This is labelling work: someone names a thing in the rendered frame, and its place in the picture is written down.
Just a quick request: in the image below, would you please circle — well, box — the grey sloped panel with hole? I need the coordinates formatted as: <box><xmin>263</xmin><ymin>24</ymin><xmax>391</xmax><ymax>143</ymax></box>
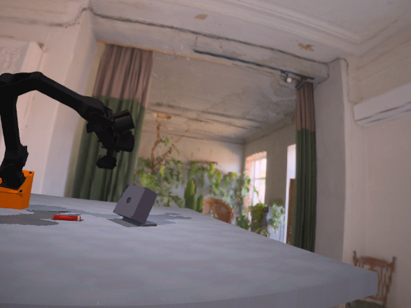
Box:
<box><xmin>113</xmin><ymin>184</ymin><xmax>157</xmax><ymax>226</ymax></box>

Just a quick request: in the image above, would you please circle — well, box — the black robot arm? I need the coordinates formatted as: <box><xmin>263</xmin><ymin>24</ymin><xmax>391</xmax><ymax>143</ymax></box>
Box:
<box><xmin>0</xmin><ymin>71</ymin><xmax>135</xmax><ymax>190</ymax></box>

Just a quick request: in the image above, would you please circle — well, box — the dark red peg with white band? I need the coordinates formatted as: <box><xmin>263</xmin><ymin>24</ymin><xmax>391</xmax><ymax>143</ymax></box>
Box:
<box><xmin>53</xmin><ymin>215</ymin><xmax>81</xmax><ymax>221</ymax></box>

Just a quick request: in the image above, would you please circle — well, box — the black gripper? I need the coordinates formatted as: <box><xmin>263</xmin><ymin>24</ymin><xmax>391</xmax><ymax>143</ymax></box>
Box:
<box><xmin>96</xmin><ymin>131</ymin><xmax>124</xmax><ymax>170</ymax></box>

